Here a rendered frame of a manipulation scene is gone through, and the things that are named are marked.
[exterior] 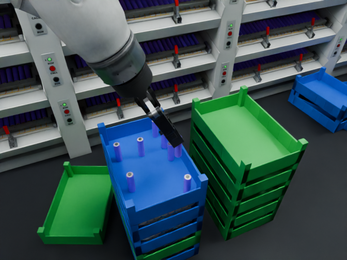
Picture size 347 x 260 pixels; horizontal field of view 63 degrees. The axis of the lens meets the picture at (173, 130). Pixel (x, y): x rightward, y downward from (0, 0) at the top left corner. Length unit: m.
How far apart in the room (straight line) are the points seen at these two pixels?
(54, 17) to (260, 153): 0.65
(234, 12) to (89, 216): 0.96
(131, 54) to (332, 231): 0.96
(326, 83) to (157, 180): 1.23
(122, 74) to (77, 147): 0.85
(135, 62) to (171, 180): 0.39
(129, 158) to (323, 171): 0.85
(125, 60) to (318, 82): 1.40
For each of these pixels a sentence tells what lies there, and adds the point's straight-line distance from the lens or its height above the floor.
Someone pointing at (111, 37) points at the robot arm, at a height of 0.76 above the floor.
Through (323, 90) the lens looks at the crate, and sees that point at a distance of 1.69.
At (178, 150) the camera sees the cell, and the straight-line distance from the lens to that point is 0.69.
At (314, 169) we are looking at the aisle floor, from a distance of 1.34.
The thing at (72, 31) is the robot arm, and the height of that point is 0.77.
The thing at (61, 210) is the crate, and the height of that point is 0.00.
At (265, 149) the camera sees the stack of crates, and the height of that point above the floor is 0.32.
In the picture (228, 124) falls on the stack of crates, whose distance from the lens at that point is 0.93.
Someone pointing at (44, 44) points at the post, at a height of 0.53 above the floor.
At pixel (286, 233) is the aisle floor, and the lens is 1.12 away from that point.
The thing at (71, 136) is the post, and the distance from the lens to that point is 1.24.
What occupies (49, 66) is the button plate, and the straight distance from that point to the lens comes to 1.05.
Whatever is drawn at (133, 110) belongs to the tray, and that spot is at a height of 0.15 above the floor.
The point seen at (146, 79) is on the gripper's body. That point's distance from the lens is 0.50.
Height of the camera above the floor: 0.93
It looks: 43 degrees down
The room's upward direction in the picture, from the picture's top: straight up
